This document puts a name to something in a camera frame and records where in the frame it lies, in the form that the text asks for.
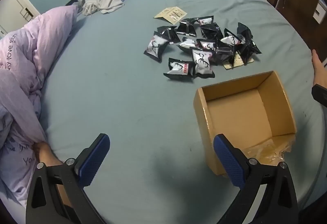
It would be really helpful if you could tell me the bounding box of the pile of black snack packets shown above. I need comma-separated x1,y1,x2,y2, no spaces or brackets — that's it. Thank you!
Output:
143,16,262,83

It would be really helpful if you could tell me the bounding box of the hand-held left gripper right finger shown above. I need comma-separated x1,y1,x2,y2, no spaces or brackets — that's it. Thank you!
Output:
214,133,299,224

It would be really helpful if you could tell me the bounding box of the brown cardboard box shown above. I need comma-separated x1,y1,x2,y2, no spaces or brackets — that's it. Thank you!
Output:
193,70,298,178

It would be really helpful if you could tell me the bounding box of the white door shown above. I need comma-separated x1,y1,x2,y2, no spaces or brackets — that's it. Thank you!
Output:
0,0,41,38

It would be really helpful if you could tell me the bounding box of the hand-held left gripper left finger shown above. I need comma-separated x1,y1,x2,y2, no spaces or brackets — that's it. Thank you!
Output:
26,133,110,224

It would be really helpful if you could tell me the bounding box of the person's right hand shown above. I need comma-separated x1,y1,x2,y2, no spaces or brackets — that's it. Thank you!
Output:
312,49,327,86

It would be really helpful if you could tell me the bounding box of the person's left leg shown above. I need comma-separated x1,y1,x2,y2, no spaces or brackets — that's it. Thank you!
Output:
36,142,73,208

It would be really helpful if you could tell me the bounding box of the lilac printed duvet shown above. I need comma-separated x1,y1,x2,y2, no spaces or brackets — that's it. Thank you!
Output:
0,6,80,208

